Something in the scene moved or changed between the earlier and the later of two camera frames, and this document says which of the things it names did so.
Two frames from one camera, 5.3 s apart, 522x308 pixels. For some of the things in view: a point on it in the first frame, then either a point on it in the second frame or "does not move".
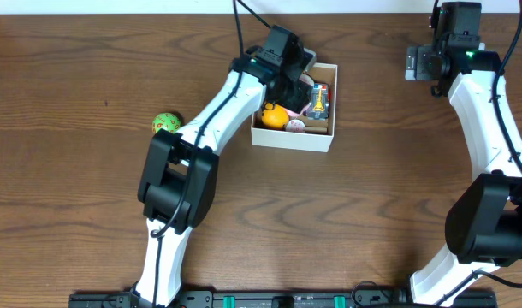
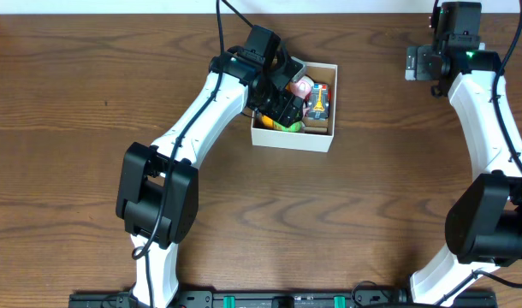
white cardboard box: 323,74 does not move
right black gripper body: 424,59 does not move
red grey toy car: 319,109 does not move
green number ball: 165,121 → 296,127
